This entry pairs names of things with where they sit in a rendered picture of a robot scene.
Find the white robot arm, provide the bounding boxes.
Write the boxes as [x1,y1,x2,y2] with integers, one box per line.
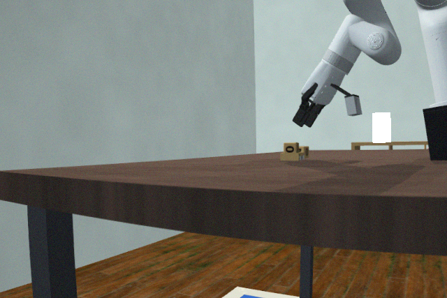
[323,0,447,116]

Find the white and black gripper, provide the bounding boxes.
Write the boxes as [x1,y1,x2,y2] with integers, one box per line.
[293,59,348,128]

